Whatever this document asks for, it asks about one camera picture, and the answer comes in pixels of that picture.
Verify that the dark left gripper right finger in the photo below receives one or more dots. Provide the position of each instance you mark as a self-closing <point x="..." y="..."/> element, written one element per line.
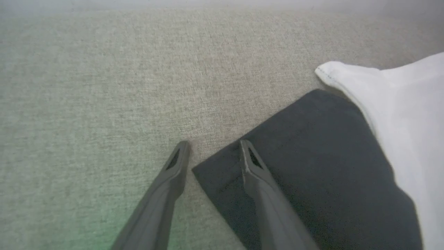
<point x="270" y="208"/>

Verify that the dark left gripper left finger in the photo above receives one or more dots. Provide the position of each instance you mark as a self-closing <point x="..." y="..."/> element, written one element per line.
<point x="156" y="208"/>

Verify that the black and white garment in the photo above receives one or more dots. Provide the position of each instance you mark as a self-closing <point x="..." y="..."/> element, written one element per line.
<point x="329" y="156"/>

